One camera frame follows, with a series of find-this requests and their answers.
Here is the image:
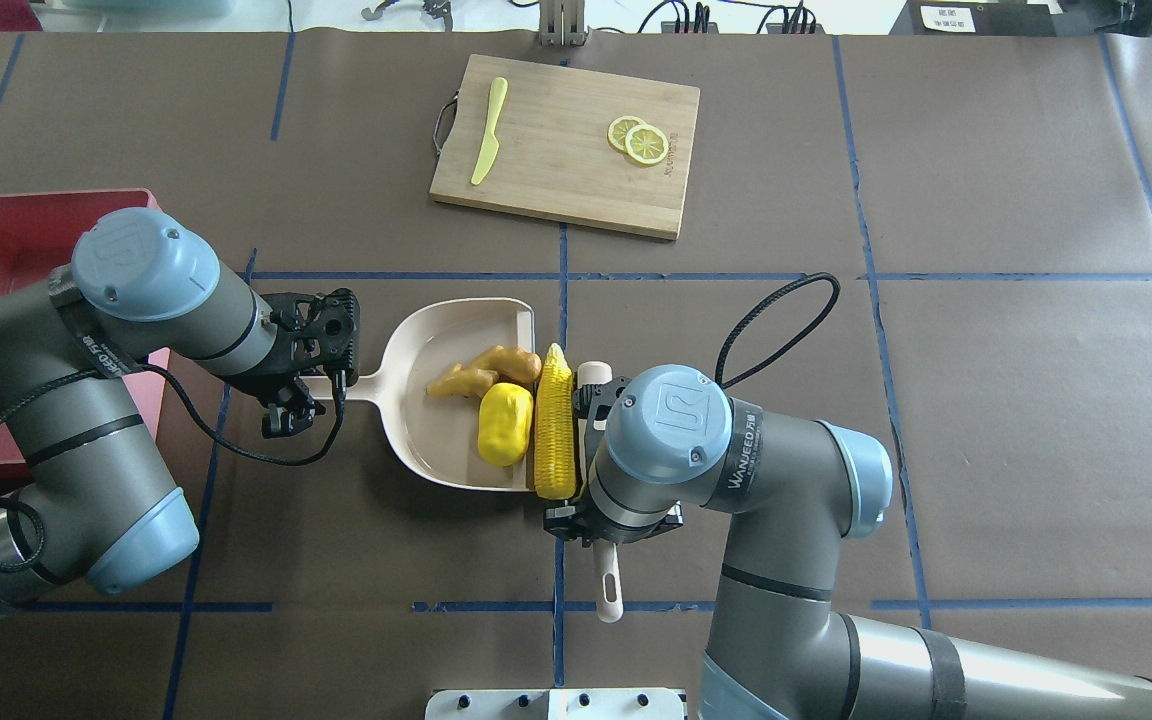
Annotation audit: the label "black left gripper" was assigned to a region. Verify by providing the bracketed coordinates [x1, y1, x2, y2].
[236, 288, 361, 439]

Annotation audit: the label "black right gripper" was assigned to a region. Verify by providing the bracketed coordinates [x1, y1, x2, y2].
[543, 376, 684, 547]

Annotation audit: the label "yellow toy corn cob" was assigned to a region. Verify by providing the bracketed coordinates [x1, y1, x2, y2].
[532, 343, 579, 501]

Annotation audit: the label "beige hand brush black bristles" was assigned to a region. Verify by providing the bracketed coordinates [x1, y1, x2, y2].
[576, 361, 626, 624]

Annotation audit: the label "beige plastic dustpan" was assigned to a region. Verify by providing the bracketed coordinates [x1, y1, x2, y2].
[346, 297, 535, 493]

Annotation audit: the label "toy ginger root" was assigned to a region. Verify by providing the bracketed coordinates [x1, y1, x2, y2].
[425, 344, 541, 397]

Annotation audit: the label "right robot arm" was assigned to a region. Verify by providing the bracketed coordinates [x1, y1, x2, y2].
[550, 364, 1152, 719]

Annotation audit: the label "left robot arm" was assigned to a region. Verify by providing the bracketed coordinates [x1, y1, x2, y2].
[0, 209, 361, 619]

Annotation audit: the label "pink plastic bin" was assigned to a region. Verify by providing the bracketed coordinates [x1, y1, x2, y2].
[0, 190, 165, 480]

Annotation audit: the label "bamboo cutting board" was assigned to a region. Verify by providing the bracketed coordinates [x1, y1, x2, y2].
[430, 54, 702, 241]

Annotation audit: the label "yellow-green plastic knife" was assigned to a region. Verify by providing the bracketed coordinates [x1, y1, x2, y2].
[470, 76, 509, 185]

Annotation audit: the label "rear lemon slice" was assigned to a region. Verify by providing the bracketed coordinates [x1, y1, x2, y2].
[605, 115, 645, 154]

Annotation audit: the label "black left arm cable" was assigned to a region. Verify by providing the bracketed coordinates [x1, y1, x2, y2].
[0, 362, 349, 575]

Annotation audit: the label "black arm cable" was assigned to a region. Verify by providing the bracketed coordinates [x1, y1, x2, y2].
[0, 362, 349, 575]
[714, 272, 843, 391]

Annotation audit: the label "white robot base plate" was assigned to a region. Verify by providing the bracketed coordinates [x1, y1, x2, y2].
[424, 687, 689, 719]

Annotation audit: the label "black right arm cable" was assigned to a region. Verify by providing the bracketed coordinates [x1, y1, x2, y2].
[714, 272, 843, 391]

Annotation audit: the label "aluminium frame post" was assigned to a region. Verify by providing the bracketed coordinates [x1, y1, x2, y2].
[538, 0, 589, 47]

